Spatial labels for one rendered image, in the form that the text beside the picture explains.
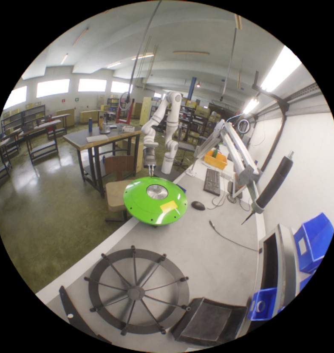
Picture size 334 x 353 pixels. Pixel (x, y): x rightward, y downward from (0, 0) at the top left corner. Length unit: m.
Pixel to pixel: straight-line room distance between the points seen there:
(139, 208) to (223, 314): 0.64
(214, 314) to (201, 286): 0.18
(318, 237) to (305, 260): 0.24
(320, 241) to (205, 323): 0.63
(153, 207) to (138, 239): 0.19
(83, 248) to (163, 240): 1.24
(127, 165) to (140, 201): 0.87
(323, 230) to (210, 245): 0.66
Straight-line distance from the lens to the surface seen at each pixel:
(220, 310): 0.65
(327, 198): 0.87
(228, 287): 0.67
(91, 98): 9.69
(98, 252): 0.58
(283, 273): 0.70
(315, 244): 0.78
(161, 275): 0.54
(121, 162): 1.29
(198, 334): 0.64
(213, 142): 0.78
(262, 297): 0.79
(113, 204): 1.09
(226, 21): 2.99
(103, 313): 0.50
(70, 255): 1.70
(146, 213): 0.46
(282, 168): 0.36
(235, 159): 0.52
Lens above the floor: 1.45
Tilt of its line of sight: 33 degrees down
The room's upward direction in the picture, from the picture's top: 14 degrees clockwise
